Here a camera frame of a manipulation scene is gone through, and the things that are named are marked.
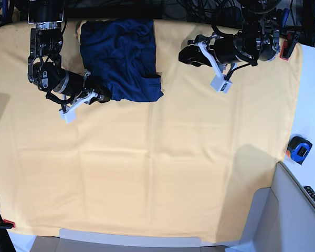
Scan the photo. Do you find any blue long-sleeve T-shirt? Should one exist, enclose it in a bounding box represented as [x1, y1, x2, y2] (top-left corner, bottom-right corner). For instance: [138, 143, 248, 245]
[80, 18, 163, 102]

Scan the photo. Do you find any white cardboard box bottom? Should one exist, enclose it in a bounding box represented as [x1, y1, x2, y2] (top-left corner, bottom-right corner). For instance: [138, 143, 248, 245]
[30, 229, 229, 251]

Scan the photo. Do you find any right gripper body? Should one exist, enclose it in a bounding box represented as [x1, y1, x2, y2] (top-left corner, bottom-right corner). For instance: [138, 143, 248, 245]
[60, 69, 105, 105]

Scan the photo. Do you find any white cardboard box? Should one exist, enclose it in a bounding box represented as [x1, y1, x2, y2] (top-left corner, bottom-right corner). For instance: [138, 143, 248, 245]
[30, 229, 229, 251]
[235, 162, 315, 251]

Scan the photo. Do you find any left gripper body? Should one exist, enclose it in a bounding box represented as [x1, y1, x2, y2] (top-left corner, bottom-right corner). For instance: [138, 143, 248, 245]
[188, 35, 243, 65]

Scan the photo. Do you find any red clamp bottom left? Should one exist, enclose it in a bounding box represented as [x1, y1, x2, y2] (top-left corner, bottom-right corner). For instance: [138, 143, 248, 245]
[0, 219, 15, 229]

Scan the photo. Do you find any black perforated object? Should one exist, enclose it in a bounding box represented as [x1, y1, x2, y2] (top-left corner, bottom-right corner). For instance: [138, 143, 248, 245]
[303, 186, 315, 202]

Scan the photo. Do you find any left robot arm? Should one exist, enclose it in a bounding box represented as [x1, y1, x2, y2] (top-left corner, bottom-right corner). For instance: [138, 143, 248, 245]
[178, 1, 281, 67]

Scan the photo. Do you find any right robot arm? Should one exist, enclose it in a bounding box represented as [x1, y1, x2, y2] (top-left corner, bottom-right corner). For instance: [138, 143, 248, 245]
[27, 1, 111, 107]

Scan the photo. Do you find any blue black tape measure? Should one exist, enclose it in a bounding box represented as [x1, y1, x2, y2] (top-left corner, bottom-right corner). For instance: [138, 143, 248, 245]
[286, 135, 312, 165]

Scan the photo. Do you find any yellow table cloth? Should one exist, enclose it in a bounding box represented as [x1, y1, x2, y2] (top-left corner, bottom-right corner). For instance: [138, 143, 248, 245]
[0, 20, 303, 243]

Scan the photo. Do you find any red clamp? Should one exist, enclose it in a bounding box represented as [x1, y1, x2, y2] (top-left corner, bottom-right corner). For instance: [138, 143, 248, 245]
[280, 33, 299, 61]
[0, 219, 15, 229]

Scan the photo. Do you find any red clamp top right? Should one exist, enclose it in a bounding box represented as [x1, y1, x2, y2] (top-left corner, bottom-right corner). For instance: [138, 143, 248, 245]
[280, 33, 299, 61]

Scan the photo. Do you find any white cardboard box right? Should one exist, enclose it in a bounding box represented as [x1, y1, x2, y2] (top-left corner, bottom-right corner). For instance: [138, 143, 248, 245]
[235, 162, 315, 251]

